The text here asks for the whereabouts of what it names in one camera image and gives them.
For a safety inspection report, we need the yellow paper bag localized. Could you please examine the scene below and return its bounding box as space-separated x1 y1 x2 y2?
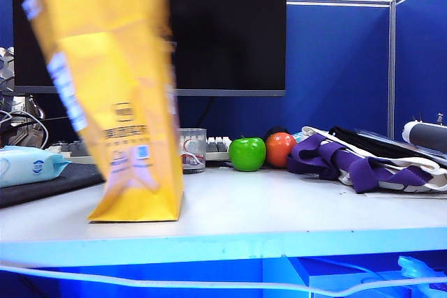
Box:
21 0 185 224

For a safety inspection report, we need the purple and white tote bag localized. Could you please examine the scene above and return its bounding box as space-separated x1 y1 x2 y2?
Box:
286 126 447 195

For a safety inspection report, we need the translucent plastic bag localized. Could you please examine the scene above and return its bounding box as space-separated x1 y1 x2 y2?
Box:
397 255 447 298

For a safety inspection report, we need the white and grey keyboard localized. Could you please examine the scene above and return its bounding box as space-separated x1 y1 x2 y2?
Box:
47 136 233 166

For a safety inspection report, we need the green apple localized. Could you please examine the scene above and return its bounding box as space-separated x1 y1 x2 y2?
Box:
228 136 268 173

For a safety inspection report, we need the clear plastic cup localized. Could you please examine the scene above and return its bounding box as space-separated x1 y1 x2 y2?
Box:
178 128 207 174

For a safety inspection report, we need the black ball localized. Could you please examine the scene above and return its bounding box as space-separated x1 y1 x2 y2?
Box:
264 126 289 140

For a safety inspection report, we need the orange ball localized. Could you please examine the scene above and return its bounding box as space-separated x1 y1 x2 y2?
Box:
265 132 298 169

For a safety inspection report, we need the black computer monitor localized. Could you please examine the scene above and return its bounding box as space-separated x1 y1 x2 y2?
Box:
11 0 288 98

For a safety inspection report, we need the black desk mat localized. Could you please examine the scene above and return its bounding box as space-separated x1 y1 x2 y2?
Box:
0 163 108 209

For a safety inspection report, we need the white box under desk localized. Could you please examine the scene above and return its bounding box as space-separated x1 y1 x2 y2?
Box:
309 269 447 298

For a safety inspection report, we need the light blue wet wipes pack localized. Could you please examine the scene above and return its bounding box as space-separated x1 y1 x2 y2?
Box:
0 145 71 189

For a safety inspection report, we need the grey cylinder with white cap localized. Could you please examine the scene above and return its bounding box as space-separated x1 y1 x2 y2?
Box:
401 120 447 154

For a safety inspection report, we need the silver metal device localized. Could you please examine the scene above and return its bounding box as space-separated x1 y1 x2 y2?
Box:
0 46 17 91

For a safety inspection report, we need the black monitor cable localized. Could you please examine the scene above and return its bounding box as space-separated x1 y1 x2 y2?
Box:
197 97 214 130

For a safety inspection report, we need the thick white cable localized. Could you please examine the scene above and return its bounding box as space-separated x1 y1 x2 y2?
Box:
0 265 447 298

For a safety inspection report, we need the aluminium partition post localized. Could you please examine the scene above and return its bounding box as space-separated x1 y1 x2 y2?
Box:
386 0 397 139

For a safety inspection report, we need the thin white cable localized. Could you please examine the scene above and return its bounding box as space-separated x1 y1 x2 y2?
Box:
0 110 50 149

